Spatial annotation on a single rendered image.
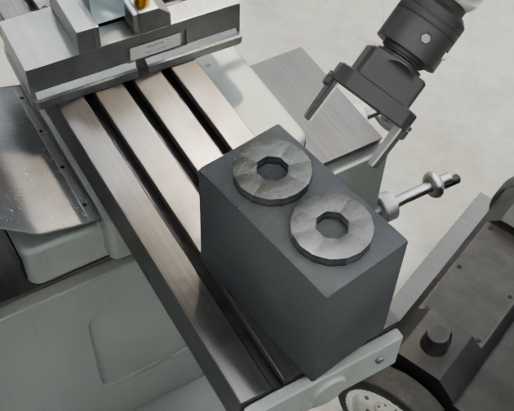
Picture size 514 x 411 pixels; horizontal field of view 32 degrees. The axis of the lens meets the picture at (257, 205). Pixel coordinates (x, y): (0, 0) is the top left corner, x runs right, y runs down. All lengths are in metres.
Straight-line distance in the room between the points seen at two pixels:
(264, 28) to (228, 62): 1.33
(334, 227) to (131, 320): 0.70
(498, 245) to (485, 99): 1.17
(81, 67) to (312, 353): 0.58
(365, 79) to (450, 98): 1.63
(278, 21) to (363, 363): 1.93
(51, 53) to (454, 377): 0.80
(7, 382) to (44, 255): 0.30
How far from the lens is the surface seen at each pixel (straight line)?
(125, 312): 1.55
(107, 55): 1.35
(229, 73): 1.55
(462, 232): 1.90
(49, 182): 1.34
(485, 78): 2.84
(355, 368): 1.12
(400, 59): 1.13
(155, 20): 1.35
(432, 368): 1.46
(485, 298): 1.58
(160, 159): 1.27
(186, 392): 1.87
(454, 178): 1.86
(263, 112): 1.48
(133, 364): 1.71
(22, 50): 1.35
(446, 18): 1.13
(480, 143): 2.64
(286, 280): 0.96
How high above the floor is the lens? 1.87
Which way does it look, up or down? 52 degrees down
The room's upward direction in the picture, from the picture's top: 3 degrees clockwise
